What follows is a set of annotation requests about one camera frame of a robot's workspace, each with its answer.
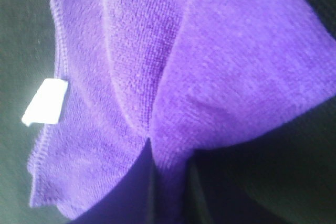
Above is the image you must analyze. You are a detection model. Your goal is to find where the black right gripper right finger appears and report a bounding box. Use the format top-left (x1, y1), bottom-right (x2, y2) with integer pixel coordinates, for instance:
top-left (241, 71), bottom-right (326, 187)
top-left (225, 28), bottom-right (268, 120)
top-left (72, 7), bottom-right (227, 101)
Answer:
top-left (185, 151), bottom-right (263, 223)

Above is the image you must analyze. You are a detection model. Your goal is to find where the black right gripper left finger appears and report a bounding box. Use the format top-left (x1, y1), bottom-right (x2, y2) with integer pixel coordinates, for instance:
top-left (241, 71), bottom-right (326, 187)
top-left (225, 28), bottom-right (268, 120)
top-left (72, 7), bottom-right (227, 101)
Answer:
top-left (70, 141), bottom-right (153, 224)

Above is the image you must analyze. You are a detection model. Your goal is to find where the purple microfiber towel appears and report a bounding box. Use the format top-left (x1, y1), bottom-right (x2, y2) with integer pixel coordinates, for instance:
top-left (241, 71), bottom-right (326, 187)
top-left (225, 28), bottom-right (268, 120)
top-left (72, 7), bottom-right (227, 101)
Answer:
top-left (22, 0), bottom-right (335, 223)

